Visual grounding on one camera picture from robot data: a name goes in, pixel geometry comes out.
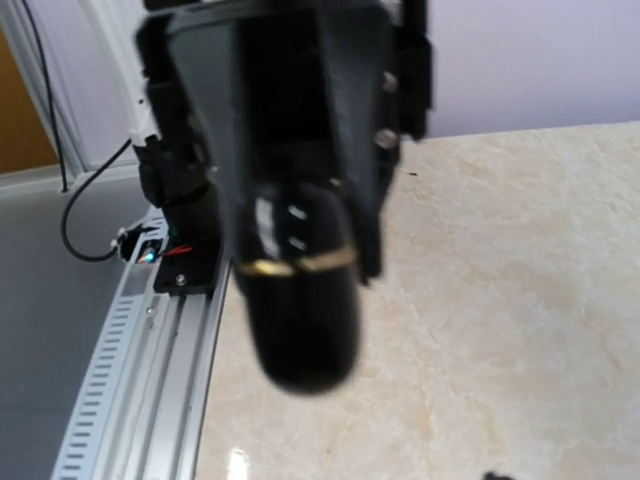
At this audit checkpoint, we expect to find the black earbud charging case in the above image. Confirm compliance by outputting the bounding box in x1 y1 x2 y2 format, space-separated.
234 182 361 395

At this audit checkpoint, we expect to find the aluminium front rail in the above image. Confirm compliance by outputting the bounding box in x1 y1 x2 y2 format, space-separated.
51 255 229 479

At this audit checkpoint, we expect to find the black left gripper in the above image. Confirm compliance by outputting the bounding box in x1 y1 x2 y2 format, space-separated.
136 1 432 283

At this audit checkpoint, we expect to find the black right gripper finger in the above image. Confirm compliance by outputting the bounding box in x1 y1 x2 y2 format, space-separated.
482 471 510 480

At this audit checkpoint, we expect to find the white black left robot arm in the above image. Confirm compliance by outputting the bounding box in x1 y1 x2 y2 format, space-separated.
134 1 433 290

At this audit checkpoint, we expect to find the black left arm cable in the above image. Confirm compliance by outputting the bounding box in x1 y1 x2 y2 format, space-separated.
19 0 136 264

